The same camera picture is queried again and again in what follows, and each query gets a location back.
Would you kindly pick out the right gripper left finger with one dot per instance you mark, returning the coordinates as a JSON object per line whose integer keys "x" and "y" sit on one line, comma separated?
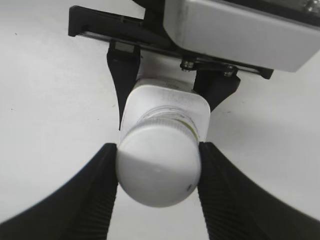
{"x": 79, "y": 210}

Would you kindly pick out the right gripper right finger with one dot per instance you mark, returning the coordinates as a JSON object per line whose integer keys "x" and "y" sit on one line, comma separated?
{"x": 236, "y": 208}

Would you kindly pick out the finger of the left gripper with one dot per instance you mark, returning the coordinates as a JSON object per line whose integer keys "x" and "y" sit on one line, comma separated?
{"x": 215, "y": 85}
{"x": 123, "y": 61}

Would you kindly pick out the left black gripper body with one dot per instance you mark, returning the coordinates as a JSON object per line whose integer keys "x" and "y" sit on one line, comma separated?
{"x": 149, "y": 34}

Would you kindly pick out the white meinianda bottle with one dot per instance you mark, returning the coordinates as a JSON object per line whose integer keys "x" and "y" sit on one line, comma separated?
{"x": 162, "y": 90}

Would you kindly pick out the white bottle cap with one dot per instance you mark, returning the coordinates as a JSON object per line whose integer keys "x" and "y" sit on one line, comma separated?
{"x": 158, "y": 165}

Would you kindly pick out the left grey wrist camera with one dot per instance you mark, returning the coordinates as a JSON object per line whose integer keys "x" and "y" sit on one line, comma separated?
{"x": 233, "y": 32}

